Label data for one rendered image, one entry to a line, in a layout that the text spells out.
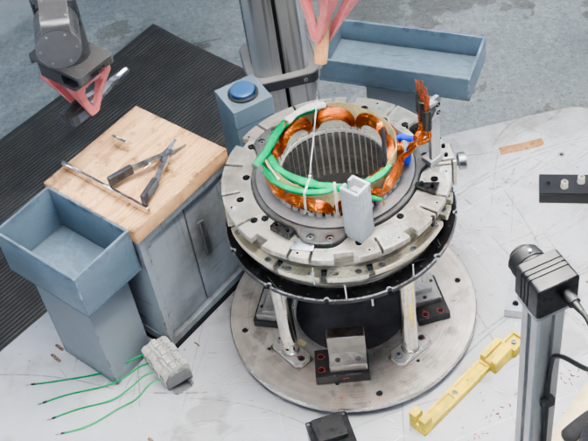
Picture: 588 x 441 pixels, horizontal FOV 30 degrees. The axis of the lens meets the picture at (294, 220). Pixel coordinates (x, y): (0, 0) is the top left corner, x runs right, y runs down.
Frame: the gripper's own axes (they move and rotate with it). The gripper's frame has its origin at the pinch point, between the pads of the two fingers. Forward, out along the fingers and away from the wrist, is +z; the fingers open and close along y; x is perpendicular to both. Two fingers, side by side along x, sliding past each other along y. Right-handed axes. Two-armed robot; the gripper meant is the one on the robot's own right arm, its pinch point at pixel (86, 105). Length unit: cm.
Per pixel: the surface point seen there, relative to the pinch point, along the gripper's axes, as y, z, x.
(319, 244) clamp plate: 38.6, 8.2, 2.2
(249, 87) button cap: 5.7, 13.9, 26.5
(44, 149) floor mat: -121, 118, 61
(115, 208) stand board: 7.4, 12.0, -5.6
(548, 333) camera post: 77, -14, -10
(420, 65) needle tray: 25, 16, 47
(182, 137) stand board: 5.9, 11.9, 10.6
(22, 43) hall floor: -168, 120, 94
